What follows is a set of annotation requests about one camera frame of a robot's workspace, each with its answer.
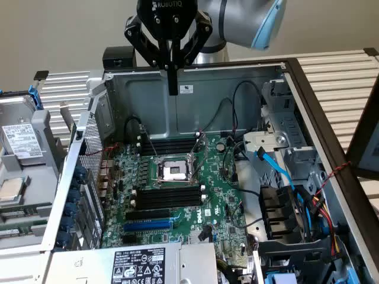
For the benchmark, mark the silver expansion card bracket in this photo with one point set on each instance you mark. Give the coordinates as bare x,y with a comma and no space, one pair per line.
66,116

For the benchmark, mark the CPU socket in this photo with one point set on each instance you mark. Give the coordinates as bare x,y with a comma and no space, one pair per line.
171,170

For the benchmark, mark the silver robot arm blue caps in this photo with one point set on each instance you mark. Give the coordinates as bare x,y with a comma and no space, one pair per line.
237,20

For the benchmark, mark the black plastic fan shroud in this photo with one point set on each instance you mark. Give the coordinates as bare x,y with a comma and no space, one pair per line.
278,207

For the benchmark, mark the grey metal latch bracket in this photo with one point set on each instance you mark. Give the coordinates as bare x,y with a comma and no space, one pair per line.
263,139

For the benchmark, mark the dark framed panel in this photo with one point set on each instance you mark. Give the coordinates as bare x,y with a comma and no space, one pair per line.
362,142

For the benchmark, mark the dark blue rubber knob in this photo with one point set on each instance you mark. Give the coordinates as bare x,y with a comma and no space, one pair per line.
79,172
63,238
67,223
74,195
70,208

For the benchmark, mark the black RAM slot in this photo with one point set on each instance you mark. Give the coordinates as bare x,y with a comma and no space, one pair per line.
170,146
168,139
169,205
169,190
169,142
169,195
171,150
169,200

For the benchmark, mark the short black expansion slot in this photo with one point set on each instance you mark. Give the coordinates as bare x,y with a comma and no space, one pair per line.
131,239

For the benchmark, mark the silver hard disk drive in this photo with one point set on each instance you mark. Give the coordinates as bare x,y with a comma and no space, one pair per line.
20,139

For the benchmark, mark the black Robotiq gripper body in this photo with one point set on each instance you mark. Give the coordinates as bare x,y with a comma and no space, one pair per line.
165,17

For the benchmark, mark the thin metal locking lever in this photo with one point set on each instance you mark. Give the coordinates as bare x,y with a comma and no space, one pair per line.
149,141

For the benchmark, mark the silver socket cover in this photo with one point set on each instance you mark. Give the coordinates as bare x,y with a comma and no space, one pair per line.
204,142

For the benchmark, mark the black box with port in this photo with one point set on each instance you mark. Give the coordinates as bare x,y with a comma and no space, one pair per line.
118,57

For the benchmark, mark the blue expansion slot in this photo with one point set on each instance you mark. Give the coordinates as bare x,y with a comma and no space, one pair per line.
148,225

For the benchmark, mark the silver CPU chip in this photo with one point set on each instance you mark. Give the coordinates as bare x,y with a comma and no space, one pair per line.
10,192

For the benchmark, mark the long black expansion slot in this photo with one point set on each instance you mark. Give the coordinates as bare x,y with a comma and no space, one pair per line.
148,214

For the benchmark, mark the white case label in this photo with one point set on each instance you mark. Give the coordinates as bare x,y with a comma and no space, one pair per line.
186,89

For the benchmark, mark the open metal PC case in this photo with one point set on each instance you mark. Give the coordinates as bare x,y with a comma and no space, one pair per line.
207,109

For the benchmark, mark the silver chipset heatsink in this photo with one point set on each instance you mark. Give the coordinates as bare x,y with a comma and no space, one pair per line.
195,236

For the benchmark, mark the grey power supply unit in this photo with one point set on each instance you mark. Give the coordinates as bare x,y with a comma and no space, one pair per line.
89,266

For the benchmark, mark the blue disk carrier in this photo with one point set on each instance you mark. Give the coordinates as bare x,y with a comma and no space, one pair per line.
37,97

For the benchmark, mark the grey parts rack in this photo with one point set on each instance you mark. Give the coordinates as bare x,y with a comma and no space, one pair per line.
44,177

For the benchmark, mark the blue plastic part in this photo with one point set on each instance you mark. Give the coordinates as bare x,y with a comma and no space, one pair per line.
279,279

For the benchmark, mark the round coin battery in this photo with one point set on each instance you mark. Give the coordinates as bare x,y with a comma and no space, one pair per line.
220,146

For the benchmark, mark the green Dell motherboard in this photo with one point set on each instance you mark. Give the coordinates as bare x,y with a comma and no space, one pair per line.
213,189

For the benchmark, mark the metal disk bay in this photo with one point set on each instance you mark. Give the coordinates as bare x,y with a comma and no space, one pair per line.
293,124

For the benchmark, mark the black table end cap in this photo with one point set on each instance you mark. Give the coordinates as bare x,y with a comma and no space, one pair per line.
371,52
41,75

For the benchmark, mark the black plastic bracket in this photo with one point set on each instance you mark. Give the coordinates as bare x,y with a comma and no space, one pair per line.
296,257

